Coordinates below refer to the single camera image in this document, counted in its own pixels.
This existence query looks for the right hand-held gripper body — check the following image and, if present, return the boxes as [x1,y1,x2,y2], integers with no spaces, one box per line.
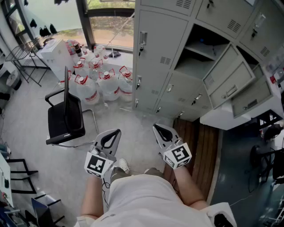
[158,138,193,170]

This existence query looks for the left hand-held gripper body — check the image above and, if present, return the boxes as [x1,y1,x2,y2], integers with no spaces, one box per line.
[84,146,117,179]

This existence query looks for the grey metal locker cabinet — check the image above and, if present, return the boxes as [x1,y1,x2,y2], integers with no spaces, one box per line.
[132,0,284,122]

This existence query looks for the person's right forearm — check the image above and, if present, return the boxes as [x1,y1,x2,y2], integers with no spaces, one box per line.
[174,165,207,208]

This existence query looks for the person's left forearm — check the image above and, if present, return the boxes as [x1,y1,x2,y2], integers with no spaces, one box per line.
[80,176,105,217]

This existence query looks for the person's left white shoe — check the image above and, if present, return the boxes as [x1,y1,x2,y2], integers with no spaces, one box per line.
[119,158,130,175]

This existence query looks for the person's olive trousers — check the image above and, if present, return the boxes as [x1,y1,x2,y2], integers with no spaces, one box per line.
[110,167,165,183]

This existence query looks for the brown wooden plank platform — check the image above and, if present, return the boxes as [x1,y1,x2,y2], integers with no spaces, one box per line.
[164,119,220,201]

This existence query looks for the black chair with metal legs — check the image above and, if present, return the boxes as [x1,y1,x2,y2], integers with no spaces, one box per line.
[45,66,99,148]

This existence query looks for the cluster of clear water jugs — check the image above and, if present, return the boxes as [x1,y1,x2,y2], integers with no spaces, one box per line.
[59,44,134,105]

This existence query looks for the person's white shirt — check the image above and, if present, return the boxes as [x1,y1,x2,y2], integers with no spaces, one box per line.
[76,174,237,227]

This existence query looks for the dark grey chair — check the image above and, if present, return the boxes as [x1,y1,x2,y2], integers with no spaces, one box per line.
[24,195,66,227]

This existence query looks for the dark brown jar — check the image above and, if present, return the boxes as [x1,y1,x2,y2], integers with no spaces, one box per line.
[73,43,83,58]

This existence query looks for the white desk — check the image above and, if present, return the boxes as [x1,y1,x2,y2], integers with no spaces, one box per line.
[0,153,15,208]

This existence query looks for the pink patterned bag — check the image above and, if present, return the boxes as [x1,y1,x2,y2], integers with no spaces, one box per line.
[65,39,78,55]

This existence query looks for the small waste bin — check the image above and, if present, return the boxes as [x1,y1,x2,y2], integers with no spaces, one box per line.
[6,70,23,91]

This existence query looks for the grey metal folding rack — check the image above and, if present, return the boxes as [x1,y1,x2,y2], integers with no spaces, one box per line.
[4,39,51,87]

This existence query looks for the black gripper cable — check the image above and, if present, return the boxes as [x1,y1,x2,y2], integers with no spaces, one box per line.
[101,177,111,208]

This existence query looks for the black metal stand frame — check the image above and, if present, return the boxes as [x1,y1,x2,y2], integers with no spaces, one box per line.
[5,158,39,195]

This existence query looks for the black floor cable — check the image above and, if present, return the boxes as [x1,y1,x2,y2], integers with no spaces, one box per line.
[243,167,268,194]

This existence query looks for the white cord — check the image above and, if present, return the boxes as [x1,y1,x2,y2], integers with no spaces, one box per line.
[103,12,135,52]

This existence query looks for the black window frame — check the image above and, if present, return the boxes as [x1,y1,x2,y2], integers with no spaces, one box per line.
[75,0,135,53]

